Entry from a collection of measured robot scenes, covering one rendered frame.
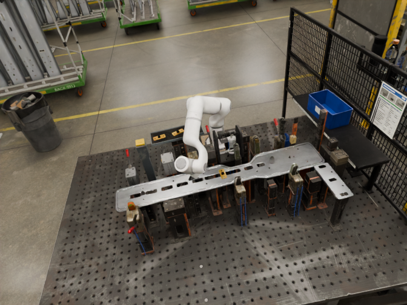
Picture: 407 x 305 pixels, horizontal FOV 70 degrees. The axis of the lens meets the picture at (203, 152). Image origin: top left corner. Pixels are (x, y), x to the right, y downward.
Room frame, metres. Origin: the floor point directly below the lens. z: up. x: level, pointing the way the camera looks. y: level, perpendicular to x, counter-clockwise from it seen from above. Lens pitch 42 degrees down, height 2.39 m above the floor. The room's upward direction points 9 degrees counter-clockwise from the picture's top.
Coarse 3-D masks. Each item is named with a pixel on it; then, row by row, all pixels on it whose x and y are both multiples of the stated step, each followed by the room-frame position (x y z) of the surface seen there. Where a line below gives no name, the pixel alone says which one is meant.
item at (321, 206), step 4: (320, 184) 1.21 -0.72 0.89; (324, 184) 1.18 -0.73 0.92; (320, 188) 1.20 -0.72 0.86; (324, 188) 1.18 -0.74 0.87; (320, 192) 1.19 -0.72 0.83; (324, 192) 1.18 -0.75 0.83; (320, 196) 1.18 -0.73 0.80; (324, 196) 1.18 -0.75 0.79; (320, 200) 1.18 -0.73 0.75; (324, 200) 1.18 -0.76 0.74; (316, 204) 1.19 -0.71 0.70; (320, 204) 1.18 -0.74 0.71; (324, 204) 1.18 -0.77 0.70; (320, 208) 1.15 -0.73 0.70
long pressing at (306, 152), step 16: (304, 144) 1.49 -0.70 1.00; (256, 160) 1.40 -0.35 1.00; (288, 160) 1.35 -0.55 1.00; (304, 160) 1.33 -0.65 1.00; (320, 160) 1.31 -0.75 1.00; (176, 176) 1.37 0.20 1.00; (240, 176) 1.28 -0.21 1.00; (256, 176) 1.26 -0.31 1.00; (272, 176) 1.24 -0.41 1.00; (128, 192) 1.29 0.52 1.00; (160, 192) 1.25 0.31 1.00; (176, 192) 1.23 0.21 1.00; (192, 192) 1.21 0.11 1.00
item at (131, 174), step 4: (128, 168) 1.45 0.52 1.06; (132, 168) 1.45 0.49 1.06; (128, 172) 1.42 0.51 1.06; (132, 172) 1.41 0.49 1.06; (136, 172) 1.44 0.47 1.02; (128, 176) 1.38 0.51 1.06; (132, 176) 1.38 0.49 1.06; (136, 176) 1.39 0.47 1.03; (128, 180) 1.37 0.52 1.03; (132, 180) 1.37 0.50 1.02; (136, 180) 1.38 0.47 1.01; (132, 184) 1.37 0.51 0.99; (136, 184) 1.38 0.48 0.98; (136, 196) 1.38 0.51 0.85; (140, 208) 1.38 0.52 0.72; (144, 208) 1.38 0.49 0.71
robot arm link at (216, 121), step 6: (222, 102) 1.83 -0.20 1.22; (228, 102) 1.84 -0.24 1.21; (222, 108) 1.81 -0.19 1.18; (228, 108) 1.81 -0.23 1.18; (216, 114) 1.89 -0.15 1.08; (222, 114) 1.81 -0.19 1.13; (210, 120) 1.87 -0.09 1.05; (216, 120) 1.83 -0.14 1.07; (222, 120) 1.84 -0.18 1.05; (210, 126) 1.86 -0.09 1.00; (216, 126) 1.83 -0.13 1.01
